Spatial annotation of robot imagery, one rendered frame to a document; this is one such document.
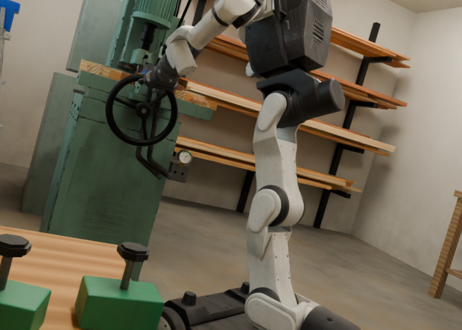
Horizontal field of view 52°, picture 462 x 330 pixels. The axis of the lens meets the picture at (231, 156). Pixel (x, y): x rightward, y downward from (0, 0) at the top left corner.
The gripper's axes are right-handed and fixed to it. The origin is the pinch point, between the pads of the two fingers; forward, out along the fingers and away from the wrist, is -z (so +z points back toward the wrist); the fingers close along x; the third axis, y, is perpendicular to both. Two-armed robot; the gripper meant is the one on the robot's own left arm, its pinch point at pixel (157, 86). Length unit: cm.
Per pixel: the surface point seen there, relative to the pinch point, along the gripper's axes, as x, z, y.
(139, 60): 4.1, -35.3, 33.1
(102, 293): -35, 76, -79
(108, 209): -2, -59, -31
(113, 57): -3, -56, 45
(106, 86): -11.0, -33.3, 15.6
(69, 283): -36, 62, -76
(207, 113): 35.1, -32.5, 10.1
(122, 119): -2.4, -39.3, 4.0
